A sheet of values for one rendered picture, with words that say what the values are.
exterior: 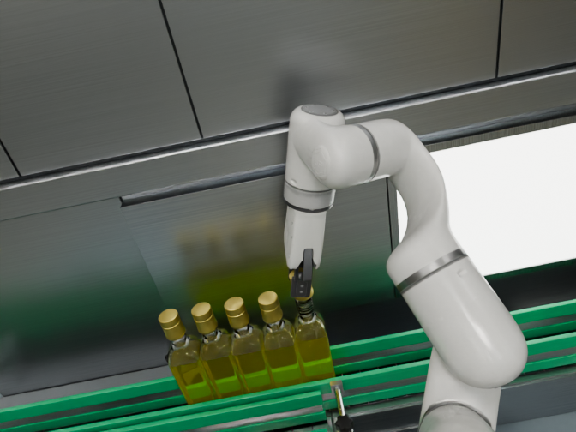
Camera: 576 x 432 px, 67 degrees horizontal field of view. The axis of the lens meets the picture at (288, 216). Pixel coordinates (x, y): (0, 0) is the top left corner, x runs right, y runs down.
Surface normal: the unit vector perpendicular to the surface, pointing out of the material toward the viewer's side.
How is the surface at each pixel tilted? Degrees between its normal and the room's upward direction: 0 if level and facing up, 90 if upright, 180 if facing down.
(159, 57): 90
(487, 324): 37
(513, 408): 90
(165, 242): 90
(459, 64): 90
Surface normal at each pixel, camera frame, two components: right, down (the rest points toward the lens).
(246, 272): 0.08, 0.52
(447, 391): -0.45, -0.26
